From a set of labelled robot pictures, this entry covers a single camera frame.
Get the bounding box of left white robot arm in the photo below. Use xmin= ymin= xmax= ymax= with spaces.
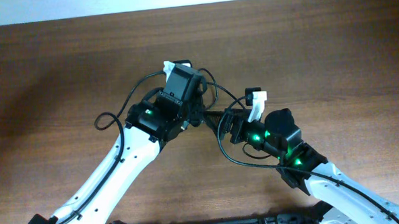
xmin=28 ymin=61 xmax=206 ymax=224

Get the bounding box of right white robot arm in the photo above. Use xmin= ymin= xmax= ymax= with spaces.
xmin=204 ymin=108 xmax=399 ymax=224

